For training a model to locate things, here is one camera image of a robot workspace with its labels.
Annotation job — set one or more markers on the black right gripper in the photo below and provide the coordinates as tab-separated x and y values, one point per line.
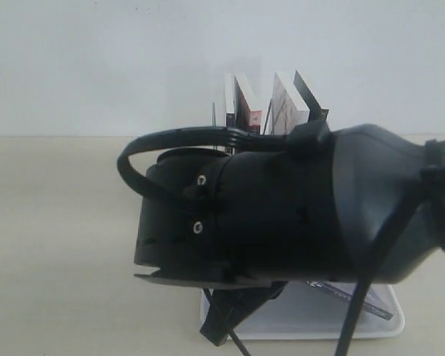
356	204

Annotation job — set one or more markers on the blue moon book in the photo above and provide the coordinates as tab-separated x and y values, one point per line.
376	301

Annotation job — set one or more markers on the grey white book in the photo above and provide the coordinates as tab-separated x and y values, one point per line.
288	109

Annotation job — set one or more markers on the black book rightmost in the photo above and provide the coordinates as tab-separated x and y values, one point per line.
316	112

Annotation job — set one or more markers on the black book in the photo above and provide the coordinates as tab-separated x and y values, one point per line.
316	112
230	117

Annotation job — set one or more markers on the red spine book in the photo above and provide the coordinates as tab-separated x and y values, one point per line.
247	106

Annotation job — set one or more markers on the black book leftmost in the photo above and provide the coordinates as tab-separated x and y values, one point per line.
230	117

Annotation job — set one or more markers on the white plastic tray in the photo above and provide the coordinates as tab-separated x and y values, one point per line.
301	312

